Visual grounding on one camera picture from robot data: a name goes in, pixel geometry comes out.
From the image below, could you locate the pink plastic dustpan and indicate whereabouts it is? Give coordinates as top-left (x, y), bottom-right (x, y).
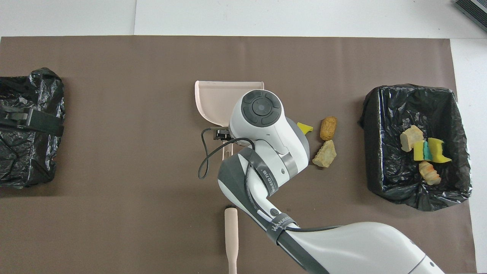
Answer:
top-left (194, 80), bottom-right (265, 158)

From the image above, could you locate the beige bread chunk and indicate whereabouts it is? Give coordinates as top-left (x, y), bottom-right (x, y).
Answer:
top-left (312, 140), bottom-right (337, 168)
top-left (399, 125), bottom-right (425, 153)

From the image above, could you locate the brown bread roll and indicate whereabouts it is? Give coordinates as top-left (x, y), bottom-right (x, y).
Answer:
top-left (320, 116), bottom-right (338, 142)

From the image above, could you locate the yellow sponge piece green layer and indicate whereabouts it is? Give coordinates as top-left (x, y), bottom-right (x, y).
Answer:
top-left (414, 140), bottom-right (432, 162)

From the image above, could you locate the striped croissant piece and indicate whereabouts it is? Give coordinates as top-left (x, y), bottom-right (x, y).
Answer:
top-left (419, 161), bottom-right (442, 186)

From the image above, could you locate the bin with black bag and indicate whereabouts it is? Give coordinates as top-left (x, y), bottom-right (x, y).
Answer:
top-left (358, 84), bottom-right (472, 212)
top-left (0, 68), bottom-right (66, 189)

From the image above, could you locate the brown paper table mat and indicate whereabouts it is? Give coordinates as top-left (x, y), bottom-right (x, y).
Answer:
top-left (0, 36), bottom-right (477, 274)

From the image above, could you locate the grey ribbed device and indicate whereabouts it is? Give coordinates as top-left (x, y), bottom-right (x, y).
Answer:
top-left (453, 0), bottom-right (487, 33)

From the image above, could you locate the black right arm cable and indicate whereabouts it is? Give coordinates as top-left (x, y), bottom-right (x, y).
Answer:
top-left (198, 127), bottom-right (343, 244)

